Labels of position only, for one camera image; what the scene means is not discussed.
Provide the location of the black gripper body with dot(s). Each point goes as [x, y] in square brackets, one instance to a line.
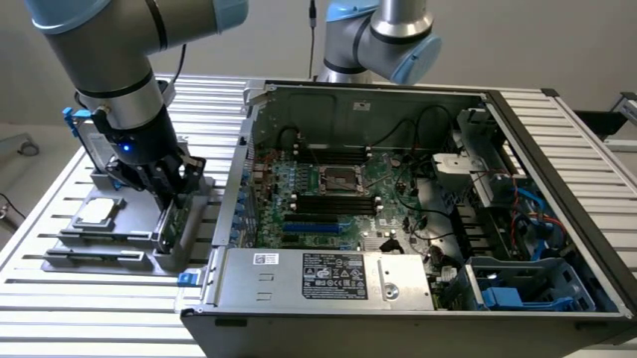
[142, 143]

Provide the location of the green graphics card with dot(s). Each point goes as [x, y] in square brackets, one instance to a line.
[171, 223]

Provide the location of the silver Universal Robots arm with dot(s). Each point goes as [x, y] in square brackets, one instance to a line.
[110, 56]

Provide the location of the grey parts rack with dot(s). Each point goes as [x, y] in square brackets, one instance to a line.
[139, 209]

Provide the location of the hard disk with blue caddy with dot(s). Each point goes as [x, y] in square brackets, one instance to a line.
[92, 141]

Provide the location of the silver CPU chip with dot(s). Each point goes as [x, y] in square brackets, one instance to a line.
[96, 210]

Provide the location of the RAM stick in grey holder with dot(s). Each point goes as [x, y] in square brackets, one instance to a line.
[104, 235]
[95, 256]

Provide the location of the grey caster wheel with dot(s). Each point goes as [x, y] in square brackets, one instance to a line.
[27, 146]

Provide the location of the black expansion slot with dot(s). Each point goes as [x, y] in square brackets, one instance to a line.
[309, 218]

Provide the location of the blue expansion slot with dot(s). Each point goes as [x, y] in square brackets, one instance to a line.
[311, 226]

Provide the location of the blue case latch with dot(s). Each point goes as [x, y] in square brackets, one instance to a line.
[189, 279]

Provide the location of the black RAM slot bank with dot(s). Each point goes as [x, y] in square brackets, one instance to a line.
[336, 204]
[333, 152]

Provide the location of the CPU socket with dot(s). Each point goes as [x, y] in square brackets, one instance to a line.
[344, 179]

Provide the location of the silver power supply unit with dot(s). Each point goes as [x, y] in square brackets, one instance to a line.
[298, 276]

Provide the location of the green motherboard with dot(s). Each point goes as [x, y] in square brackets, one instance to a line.
[388, 209]

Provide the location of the open black PC case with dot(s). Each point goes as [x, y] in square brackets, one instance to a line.
[378, 328]

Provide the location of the blue disk bay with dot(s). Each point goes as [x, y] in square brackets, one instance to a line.
[528, 287]

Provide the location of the grey plastic fan bracket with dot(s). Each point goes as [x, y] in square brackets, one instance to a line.
[456, 166]

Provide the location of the aluminium frame with black bracket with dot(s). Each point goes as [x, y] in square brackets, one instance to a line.
[615, 119]

